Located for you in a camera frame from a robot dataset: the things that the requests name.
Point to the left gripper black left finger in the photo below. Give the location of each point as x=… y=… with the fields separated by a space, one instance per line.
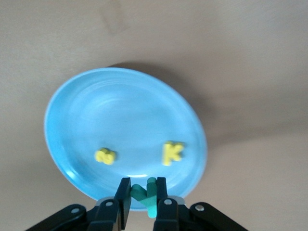
x=106 y=216

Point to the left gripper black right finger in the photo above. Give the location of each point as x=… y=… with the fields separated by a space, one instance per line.
x=173 y=216

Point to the teal foam letter Y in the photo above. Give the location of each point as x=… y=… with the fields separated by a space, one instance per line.
x=149 y=204

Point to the yellow foam digit 2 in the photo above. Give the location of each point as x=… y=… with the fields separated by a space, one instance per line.
x=106 y=157

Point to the yellow foam letter K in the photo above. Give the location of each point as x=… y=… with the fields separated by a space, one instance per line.
x=168 y=154

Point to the blue plate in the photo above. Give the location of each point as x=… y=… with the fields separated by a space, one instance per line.
x=120 y=115

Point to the brown table cover cloth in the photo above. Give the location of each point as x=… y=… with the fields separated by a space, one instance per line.
x=240 y=48

